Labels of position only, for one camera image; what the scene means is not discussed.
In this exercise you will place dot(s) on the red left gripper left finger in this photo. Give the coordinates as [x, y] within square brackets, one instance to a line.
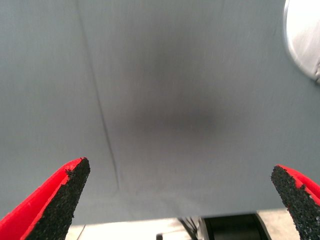
[50, 207]

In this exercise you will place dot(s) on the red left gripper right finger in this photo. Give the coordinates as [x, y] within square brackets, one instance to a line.
[302, 210]

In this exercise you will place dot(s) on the round metal carrier plate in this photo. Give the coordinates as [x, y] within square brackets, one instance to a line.
[305, 37]

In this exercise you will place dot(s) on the dark grey table cloth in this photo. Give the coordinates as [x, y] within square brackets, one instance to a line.
[150, 75]

